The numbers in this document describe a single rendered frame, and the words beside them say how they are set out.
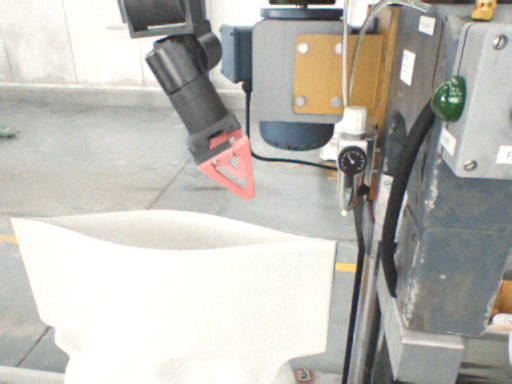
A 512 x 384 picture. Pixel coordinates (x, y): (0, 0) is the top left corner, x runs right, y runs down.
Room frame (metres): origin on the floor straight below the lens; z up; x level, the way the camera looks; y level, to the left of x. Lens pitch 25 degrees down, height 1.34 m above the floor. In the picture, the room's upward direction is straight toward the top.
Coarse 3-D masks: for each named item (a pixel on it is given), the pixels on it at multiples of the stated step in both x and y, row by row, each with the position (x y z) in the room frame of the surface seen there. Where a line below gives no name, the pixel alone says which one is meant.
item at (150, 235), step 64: (64, 256) 0.51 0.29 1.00; (128, 256) 0.46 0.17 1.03; (192, 256) 0.45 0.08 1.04; (256, 256) 0.46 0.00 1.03; (320, 256) 0.47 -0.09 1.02; (64, 320) 0.52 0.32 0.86; (128, 320) 0.46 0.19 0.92; (192, 320) 0.45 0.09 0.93; (256, 320) 0.46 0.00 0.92; (320, 320) 0.47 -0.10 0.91
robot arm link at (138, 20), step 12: (132, 0) 0.48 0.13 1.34; (144, 0) 0.48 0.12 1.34; (156, 0) 0.48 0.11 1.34; (168, 0) 0.47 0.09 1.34; (180, 0) 0.48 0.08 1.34; (132, 12) 0.49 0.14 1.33; (144, 12) 0.48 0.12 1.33; (156, 12) 0.48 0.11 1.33; (168, 12) 0.48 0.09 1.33; (180, 12) 0.48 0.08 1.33; (144, 24) 0.50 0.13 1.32; (156, 24) 0.50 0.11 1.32; (168, 24) 0.50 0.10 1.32
